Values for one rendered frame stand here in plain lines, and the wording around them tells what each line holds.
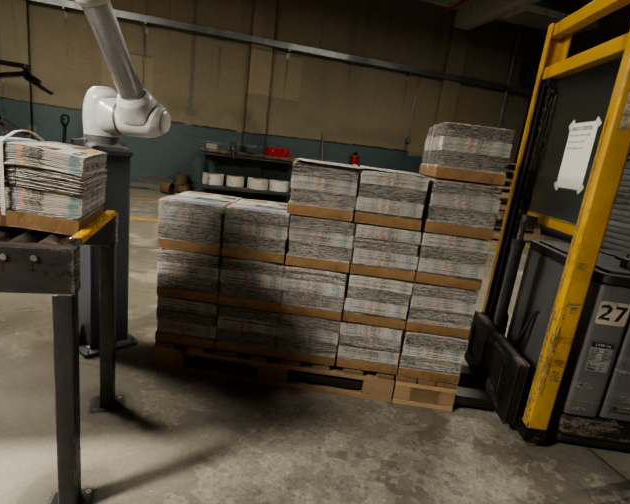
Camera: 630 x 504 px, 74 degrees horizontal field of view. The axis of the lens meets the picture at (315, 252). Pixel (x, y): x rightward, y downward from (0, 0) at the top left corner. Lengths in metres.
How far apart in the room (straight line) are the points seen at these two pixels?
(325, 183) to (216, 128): 6.77
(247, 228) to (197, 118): 6.70
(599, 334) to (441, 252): 0.70
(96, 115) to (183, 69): 6.44
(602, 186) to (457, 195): 0.50
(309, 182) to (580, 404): 1.48
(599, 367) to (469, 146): 1.05
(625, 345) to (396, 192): 1.12
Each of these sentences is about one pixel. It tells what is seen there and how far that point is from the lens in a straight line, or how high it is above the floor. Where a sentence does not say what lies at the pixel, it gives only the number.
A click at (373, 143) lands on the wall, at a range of 9.12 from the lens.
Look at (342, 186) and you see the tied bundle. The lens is 1.79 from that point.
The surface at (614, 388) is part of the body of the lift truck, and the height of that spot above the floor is 0.31.
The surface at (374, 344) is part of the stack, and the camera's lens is 1.98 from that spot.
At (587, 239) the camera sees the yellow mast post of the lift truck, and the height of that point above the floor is 0.92.
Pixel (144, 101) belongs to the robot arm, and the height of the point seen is 1.23.
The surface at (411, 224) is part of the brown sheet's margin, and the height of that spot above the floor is 0.86.
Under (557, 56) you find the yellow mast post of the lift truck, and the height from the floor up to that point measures 1.71.
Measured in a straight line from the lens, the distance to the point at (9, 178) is 1.37.
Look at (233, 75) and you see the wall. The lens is 8.56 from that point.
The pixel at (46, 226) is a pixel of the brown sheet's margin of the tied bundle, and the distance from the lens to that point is 1.36.
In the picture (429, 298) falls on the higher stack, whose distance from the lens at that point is 1.92.
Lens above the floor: 1.12
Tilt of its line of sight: 14 degrees down
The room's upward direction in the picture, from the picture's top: 7 degrees clockwise
